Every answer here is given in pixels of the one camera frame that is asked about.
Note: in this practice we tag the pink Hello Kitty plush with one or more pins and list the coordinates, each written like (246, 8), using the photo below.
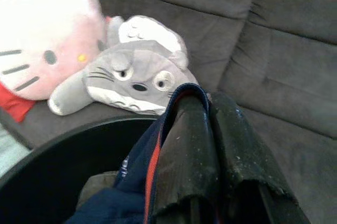
(52, 37)

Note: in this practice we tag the navy garment red stripe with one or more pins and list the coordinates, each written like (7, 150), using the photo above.
(131, 203)

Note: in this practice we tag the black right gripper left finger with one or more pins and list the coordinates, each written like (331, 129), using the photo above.
(189, 160)

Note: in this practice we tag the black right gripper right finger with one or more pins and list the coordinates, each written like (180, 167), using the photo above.
(247, 171)

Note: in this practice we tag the grey Totoro plush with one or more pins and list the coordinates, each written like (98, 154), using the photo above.
(131, 71)

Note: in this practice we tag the black round bin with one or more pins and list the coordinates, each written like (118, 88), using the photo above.
(52, 181)

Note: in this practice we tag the dark grey sofa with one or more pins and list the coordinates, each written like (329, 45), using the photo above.
(289, 50)

